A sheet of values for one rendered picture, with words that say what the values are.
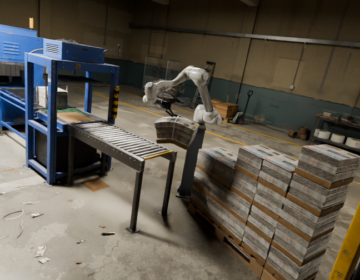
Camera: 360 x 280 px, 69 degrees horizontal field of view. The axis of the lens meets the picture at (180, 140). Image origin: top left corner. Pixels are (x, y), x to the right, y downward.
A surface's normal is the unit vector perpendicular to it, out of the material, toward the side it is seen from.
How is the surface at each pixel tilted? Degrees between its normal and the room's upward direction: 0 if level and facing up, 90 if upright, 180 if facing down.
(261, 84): 90
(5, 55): 90
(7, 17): 90
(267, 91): 90
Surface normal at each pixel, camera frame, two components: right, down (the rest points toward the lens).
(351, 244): -0.82, 0.04
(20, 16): 0.77, 0.30
